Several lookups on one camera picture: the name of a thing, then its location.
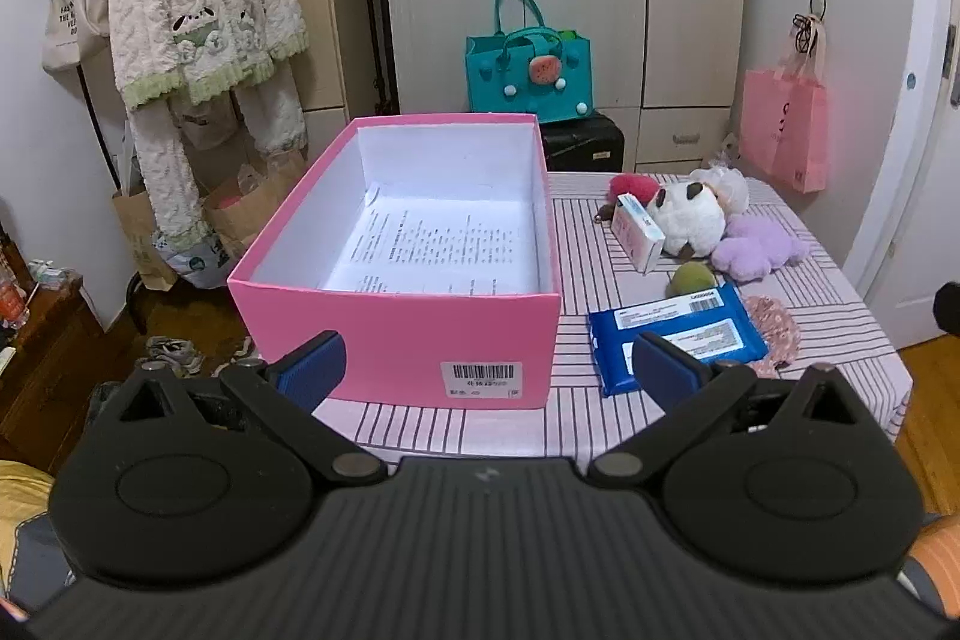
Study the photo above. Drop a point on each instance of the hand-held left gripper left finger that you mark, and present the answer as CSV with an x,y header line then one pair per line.
x,y
311,370

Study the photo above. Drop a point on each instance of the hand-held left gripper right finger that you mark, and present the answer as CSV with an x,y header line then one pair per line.
x,y
664,374

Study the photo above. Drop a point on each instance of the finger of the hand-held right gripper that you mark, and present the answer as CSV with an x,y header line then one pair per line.
x,y
948,310

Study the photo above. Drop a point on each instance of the blue wet wipes pack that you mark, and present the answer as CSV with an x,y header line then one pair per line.
x,y
697,310

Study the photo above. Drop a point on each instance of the pink cardboard box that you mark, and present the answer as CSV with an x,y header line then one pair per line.
x,y
390,340

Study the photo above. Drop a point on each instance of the green ball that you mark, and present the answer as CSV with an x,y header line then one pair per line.
x,y
694,278

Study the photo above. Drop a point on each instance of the pink floral cloth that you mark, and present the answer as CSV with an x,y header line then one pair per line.
x,y
772,325

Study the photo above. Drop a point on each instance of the white panda plush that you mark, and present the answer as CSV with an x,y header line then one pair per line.
x,y
682,220

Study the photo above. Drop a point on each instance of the purple plush toy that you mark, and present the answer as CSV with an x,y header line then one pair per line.
x,y
757,246

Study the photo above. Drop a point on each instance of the pink heart plush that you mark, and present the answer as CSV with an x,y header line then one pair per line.
x,y
630,185

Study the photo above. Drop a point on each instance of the white mesh bath sponge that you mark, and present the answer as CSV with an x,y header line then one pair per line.
x,y
731,186

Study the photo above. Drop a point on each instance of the grey sneaker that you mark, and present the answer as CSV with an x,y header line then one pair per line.
x,y
174,355
246,351

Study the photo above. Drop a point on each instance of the white door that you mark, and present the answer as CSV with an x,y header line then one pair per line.
x,y
922,197

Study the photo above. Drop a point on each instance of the striped tablecloth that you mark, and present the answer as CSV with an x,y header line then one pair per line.
x,y
585,280

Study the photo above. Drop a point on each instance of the white green plastic bag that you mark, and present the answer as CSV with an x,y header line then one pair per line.
x,y
191,261

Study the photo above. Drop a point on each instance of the plain brown paper bag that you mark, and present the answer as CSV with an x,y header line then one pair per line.
x,y
247,212

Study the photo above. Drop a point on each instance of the printed paper sheet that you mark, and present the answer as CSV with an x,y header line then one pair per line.
x,y
435,242

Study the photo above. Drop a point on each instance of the printed brown paper bag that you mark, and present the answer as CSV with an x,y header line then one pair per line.
x,y
135,235

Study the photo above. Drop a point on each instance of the white crinkled plastic bag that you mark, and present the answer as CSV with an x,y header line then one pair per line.
x,y
724,151

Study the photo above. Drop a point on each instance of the brown paper bags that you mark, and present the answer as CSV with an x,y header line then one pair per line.
x,y
169,175

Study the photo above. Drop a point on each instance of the black suitcase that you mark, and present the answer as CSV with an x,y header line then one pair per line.
x,y
581,145

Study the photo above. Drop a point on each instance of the pink tote bag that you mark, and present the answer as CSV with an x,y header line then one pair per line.
x,y
784,130

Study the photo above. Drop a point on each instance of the wooden nightstand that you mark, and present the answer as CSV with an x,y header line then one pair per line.
x,y
52,340

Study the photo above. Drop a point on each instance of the orange drink bottle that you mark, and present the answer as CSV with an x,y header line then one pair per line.
x,y
11,302

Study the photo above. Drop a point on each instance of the teal felt handbag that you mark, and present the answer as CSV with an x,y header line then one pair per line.
x,y
525,85

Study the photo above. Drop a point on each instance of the black metal coat rack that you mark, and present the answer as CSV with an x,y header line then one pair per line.
x,y
95,119

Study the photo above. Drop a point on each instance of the beige tall cabinet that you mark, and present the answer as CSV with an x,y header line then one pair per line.
x,y
330,10

